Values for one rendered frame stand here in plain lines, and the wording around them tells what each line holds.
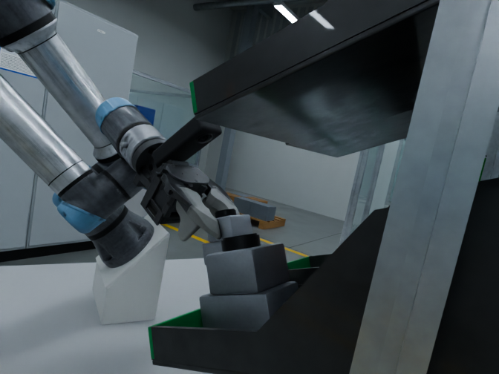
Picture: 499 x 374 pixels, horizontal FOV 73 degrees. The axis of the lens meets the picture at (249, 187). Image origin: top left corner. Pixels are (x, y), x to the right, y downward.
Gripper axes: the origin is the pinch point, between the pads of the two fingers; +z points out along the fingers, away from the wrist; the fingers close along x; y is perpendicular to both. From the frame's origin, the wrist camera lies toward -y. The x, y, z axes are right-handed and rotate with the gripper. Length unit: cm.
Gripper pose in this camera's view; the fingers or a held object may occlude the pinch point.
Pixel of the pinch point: (229, 225)
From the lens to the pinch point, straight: 46.2
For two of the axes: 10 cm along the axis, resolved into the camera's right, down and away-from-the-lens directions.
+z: 6.3, 6.0, -4.9
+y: -4.9, 8.0, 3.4
